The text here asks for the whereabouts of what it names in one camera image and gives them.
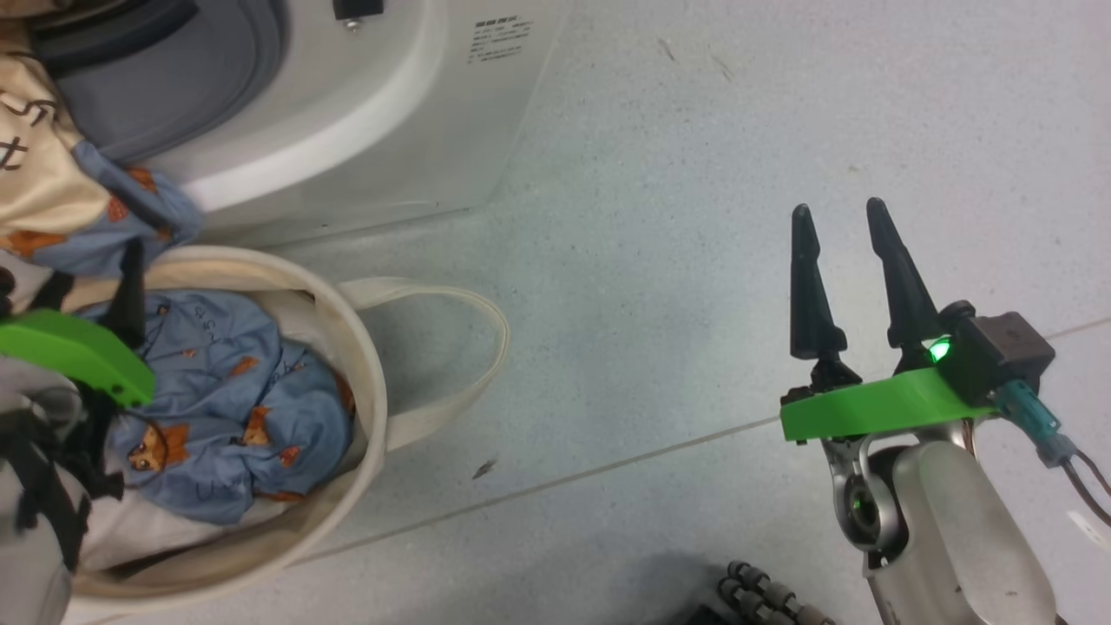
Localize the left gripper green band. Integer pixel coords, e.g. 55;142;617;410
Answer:
0;239;158;408

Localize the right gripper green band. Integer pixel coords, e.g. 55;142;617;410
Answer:
779;197;999;444

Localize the cream cartoon dog print garment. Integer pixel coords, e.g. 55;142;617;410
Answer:
0;17;205;279

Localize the blue bear print garment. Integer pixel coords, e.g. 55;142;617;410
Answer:
82;291;357;526

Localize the white cloth basket filler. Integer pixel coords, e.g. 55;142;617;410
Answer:
78;295;370;576

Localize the cream canvas laundry basket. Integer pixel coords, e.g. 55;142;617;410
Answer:
52;246;511;625

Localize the white front-load washing machine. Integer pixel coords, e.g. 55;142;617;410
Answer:
30;0;574;248

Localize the black corrugated cable conduit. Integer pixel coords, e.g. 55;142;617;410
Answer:
686;560;836;625

